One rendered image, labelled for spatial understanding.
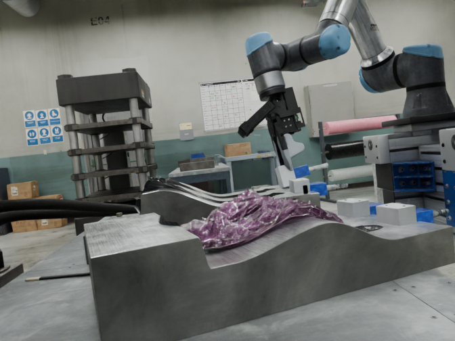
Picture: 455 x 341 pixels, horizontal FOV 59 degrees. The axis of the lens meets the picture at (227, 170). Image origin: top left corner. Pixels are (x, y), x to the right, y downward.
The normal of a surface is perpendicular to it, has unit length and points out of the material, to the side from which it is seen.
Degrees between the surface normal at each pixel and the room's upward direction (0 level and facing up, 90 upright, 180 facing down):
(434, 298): 0
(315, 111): 90
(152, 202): 90
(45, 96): 90
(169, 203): 90
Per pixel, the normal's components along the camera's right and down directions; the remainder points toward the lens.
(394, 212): -0.93, 0.12
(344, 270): 0.36, 0.01
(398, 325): -0.11, -0.99
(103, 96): 0.07, 0.04
